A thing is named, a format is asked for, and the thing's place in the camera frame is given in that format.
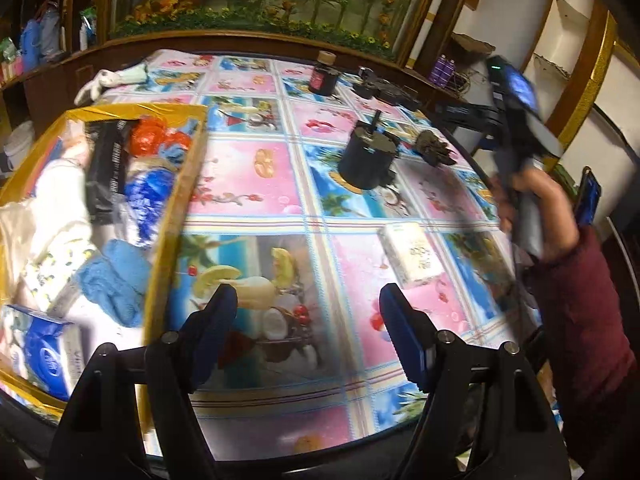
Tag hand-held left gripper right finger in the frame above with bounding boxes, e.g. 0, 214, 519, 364
378, 282, 571, 480

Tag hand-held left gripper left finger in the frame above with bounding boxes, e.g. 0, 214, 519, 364
45, 282, 239, 480

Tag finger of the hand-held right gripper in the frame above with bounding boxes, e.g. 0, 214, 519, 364
434, 102, 501, 151

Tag blue towel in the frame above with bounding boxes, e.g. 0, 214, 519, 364
75, 239, 151, 328

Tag blue white cloth bundle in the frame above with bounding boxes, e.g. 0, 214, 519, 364
124, 166, 177, 251

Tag blue tissue pack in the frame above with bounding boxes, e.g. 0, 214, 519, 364
0, 304, 85, 402

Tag red plastic bag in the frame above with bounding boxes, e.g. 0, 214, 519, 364
131, 116, 193, 158

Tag person's right forearm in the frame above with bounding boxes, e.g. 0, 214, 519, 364
525, 225, 638, 471

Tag person's right hand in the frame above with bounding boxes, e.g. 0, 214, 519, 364
515, 166, 581, 261

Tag black flat gadget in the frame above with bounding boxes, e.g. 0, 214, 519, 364
352, 66, 423, 110

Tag small white tissue pack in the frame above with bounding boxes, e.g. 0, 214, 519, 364
377, 222, 446, 288

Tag white paper roll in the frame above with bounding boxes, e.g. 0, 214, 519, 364
406, 0, 447, 70

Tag black cylindrical motor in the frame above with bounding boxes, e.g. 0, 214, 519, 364
337, 110, 401, 192

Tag printed plastic tablecloth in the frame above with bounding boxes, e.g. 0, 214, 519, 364
75, 50, 541, 461

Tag dark blue flat device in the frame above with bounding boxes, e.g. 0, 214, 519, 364
575, 167, 603, 228

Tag dark red jar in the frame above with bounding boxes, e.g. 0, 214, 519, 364
307, 51, 338, 96

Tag glass flower display case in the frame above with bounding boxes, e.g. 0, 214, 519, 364
95, 0, 446, 61

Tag white plastic bucket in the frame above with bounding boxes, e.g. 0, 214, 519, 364
2, 120, 36, 171

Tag grey-blue thermos jug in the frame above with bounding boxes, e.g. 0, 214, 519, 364
39, 5, 63, 58

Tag blue thermos jug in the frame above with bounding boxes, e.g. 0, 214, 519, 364
20, 19, 43, 61

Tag tangled cables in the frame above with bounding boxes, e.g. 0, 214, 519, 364
452, 67, 481, 96

